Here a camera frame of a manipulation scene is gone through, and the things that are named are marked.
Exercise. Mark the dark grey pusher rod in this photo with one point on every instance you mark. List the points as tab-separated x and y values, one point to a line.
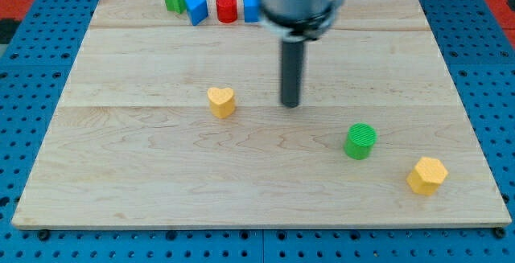
292	61

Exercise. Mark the green cylinder block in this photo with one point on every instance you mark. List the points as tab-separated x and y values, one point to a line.
360	140

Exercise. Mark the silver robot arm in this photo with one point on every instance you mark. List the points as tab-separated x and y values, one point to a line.
296	22

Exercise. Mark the blue cube block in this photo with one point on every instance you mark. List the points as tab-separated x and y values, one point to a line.
251	11

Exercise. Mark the red cylinder block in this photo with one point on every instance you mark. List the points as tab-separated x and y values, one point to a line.
226	10

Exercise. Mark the yellow heart block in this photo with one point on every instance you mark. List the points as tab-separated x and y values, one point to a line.
221	101

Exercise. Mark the blue triangle block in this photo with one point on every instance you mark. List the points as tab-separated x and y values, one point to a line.
197	11

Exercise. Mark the light wooden board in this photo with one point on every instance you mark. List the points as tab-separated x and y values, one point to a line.
133	144

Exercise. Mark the yellow hexagon block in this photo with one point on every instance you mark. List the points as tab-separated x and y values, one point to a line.
427	176

